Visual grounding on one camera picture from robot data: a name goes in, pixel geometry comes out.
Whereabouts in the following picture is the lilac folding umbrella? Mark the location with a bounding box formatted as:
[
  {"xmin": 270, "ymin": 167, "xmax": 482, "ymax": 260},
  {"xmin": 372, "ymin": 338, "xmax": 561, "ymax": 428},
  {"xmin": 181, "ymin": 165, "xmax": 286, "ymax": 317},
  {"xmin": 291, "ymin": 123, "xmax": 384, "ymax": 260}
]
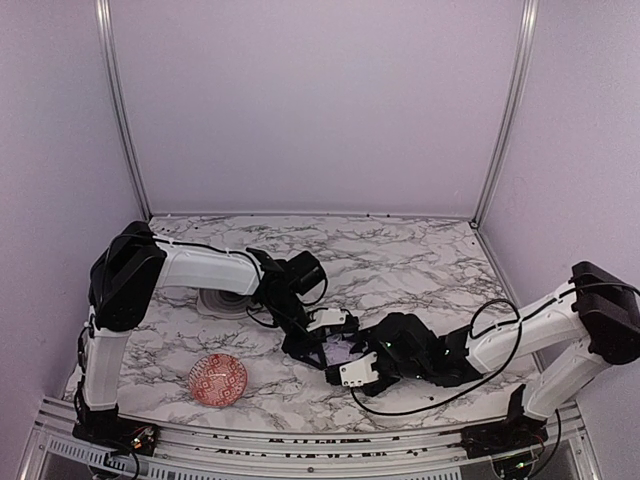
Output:
[{"xmin": 322, "ymin": 337, "xmax": 362, "ymax": 367}]

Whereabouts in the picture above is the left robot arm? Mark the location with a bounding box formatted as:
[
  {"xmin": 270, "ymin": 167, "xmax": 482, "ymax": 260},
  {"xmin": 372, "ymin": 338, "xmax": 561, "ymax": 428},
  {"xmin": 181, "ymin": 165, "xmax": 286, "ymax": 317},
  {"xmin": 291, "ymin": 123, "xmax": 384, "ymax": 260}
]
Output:
[{"xmin": 74, "ymin": 221, "xmax": 359, "ymax": 429}]

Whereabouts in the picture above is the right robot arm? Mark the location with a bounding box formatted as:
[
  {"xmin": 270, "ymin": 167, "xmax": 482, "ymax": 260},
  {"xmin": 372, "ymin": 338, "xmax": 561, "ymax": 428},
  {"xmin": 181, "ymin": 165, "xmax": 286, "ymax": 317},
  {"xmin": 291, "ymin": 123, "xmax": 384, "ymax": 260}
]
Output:
[{"xmin": 325, "ymin": 261, "xmax": 639, "ymax": 424}]

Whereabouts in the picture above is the patterned plate under bowl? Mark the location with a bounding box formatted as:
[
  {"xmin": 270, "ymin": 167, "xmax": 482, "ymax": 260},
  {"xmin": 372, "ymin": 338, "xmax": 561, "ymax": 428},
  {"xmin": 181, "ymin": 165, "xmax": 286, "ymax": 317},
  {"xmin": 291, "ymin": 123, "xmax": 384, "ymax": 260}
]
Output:
[{"xmin": 196, "ymin": 289, "xmax": 257, "ymax": 320}]

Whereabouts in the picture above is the red patterned bowl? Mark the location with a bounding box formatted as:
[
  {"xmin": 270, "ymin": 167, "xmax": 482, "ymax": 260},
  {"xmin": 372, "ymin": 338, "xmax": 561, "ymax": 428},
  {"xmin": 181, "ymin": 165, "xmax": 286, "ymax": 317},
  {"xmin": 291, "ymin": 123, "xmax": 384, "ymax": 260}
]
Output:
[{"xmin": 188, "ymin": 353, "xmax": 248, "ymax": 408}]

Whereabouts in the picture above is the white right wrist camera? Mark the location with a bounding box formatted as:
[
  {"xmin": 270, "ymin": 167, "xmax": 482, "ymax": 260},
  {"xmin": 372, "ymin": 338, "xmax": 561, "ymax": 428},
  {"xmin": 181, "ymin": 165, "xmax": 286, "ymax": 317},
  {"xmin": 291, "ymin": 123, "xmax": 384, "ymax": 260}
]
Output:
[{"xmin": 324, "ymin": 352, "xmax": 380, "ymax": 388}]

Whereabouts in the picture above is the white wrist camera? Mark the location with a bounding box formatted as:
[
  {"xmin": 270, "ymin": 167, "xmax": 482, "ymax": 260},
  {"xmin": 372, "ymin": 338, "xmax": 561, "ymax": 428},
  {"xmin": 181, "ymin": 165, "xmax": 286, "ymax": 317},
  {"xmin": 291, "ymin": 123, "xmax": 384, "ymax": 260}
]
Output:
[
  {"xmin": 306, "ymin": 308, "xmax": 348, "ymax": 332},
  {"xmin": 324, "ymin": 352, "xmax": 380, "ymax": 388}
]

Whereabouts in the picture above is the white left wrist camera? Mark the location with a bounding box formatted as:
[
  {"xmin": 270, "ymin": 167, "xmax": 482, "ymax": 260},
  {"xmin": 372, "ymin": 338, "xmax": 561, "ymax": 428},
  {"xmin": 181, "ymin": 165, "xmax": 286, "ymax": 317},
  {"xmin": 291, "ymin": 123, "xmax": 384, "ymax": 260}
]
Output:
[{"xmin": 306, "ymin": 308, "xmax": 348, "ymax": 332}]

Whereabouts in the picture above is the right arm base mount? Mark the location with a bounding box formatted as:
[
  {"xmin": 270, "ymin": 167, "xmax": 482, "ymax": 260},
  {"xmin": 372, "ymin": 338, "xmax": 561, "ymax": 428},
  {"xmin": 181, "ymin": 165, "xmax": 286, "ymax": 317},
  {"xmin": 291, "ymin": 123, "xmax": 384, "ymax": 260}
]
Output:
[{"xmin": 460, "ymin": 385, "xmax": 548, "ymax": 459}]

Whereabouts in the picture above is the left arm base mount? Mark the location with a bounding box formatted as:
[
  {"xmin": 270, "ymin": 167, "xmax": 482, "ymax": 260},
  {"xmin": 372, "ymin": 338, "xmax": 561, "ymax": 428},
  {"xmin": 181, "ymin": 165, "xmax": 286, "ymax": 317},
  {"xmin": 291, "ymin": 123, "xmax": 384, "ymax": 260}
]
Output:
[{"xmin": 72, "ymin": 418, "xmax": 160, "ymax": 456}]

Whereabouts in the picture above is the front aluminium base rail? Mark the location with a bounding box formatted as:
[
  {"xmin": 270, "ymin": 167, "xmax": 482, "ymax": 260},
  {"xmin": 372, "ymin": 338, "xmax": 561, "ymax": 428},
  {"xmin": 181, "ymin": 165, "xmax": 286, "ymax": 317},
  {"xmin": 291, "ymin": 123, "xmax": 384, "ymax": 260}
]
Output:
[{"xmin": 17, "ymin": 398, "xmax": 602, "ymax": 479}]

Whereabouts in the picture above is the left aluminium frame post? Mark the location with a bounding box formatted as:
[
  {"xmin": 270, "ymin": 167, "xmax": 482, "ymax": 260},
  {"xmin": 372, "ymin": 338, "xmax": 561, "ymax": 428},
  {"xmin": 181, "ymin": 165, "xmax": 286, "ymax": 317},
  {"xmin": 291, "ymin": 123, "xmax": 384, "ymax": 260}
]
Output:
[{"xmin": 94, "ymin": 0, "xmax": 153, "ymax": 220}]

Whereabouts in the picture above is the aluminium frame post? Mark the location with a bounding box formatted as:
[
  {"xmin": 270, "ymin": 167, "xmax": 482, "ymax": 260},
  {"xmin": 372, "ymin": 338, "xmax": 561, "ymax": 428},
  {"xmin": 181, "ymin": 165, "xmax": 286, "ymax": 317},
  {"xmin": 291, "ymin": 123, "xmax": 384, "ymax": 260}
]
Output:
[
  {"xmin": 471, "ymin": 0, "xmax": 539, "ymax": 230},
  {"xmin": 94, "ymin": 0, "xmax": 153, "ymax": 220}
]

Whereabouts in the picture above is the right aluminium frame post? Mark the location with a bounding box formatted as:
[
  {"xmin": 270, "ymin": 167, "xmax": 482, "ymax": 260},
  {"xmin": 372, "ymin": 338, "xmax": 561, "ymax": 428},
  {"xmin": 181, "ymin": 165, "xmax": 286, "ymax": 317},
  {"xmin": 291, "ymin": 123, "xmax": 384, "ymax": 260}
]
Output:
[{"xmin": 471, "ymin": 0, "xmax": 539, "ymax": 230}]

